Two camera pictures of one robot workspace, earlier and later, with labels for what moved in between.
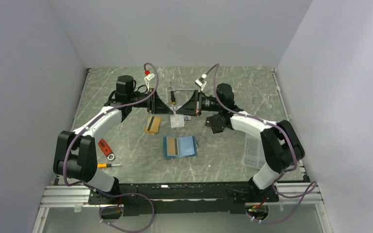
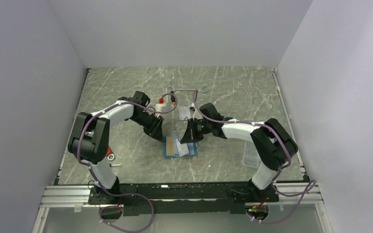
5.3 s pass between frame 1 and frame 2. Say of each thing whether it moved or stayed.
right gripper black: moved
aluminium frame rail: stayed
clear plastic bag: stayed
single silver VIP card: moved
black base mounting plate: stayed
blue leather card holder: stayed
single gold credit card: stayed
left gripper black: moved
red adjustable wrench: stayed
